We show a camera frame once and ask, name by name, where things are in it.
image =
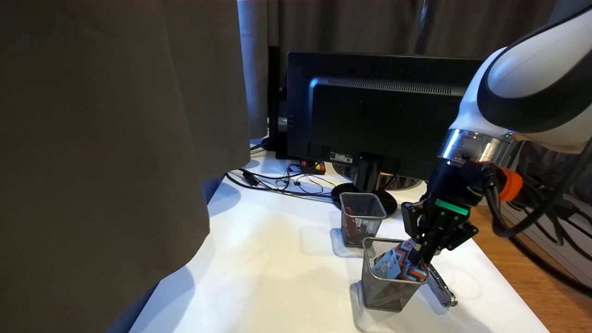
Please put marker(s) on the orange wrist mount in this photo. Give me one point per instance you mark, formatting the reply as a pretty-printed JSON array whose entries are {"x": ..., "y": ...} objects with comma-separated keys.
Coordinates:
[{"x": 511, "y": 185}]

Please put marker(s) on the black computer monitor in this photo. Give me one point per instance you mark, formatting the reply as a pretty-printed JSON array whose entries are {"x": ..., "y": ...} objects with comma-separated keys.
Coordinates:
[{"x": 370, "y": 117}]

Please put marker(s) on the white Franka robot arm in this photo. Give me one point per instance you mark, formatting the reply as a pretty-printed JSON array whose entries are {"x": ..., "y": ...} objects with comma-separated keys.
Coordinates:
[{"x": 542, "y": 67}]

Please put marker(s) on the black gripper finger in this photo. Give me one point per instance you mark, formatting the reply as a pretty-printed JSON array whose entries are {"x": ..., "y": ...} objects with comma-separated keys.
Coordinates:
[
  {"x": 459, "y": 233},
  {"x": 418, "y": 224}
]

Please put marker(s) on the small red black device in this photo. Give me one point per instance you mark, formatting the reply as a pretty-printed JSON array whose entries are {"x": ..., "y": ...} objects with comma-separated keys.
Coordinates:
[{"x": 313, "y": 167}]

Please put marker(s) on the patterned rectangular object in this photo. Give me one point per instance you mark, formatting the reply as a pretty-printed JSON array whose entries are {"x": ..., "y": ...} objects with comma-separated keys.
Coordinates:
[{"x": 390, "y": 263}]

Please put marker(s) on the black gripper body green band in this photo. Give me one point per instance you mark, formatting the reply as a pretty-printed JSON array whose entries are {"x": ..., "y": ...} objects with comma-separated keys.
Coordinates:
[{"x": 455, "y": 187}]

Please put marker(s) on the red marker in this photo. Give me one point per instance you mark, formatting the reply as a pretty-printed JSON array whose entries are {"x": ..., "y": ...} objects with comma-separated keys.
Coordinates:
[{"x": 348, "y": 218}]

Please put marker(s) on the black monitor stand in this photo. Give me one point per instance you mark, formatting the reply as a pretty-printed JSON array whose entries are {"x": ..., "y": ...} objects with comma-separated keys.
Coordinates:
[{"x": 370, "y": 178}]

